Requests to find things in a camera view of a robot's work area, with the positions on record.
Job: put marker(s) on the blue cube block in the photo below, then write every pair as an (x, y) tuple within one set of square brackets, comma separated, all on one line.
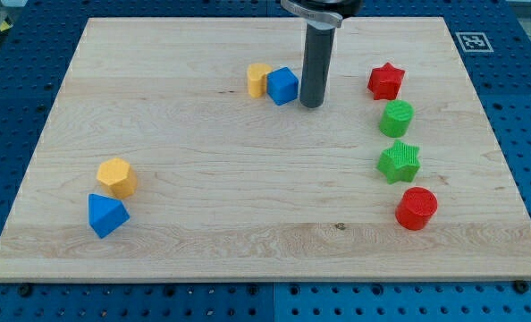
[(282, 86)]

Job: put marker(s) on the yellow heart block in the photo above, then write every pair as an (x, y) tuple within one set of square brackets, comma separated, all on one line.
[(257, 79)]

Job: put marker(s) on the wooden board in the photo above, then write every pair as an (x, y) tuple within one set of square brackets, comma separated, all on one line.
[(233, 188)]

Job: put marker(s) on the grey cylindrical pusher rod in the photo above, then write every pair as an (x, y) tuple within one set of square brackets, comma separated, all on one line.
[(316, 62)]

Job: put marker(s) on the green star block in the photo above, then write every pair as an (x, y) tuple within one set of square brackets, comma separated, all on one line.
[(399, 162)]

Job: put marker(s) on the green cylinder block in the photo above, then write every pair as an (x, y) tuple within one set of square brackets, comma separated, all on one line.
[(396, 118)]

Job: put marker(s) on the red star block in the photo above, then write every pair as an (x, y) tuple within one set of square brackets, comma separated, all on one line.
[(385, 82)]

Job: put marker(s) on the yellow hexagon block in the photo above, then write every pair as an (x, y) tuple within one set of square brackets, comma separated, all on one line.
[(117, 178)]

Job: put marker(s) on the red cylinder block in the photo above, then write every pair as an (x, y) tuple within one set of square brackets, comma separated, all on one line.
[(417, 206)]

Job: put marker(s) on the blue triangle block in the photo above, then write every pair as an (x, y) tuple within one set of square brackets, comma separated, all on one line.
[(105, 214)]

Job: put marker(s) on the white fiducial marker tag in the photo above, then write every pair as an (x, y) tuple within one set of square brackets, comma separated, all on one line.
[(474, 42)]

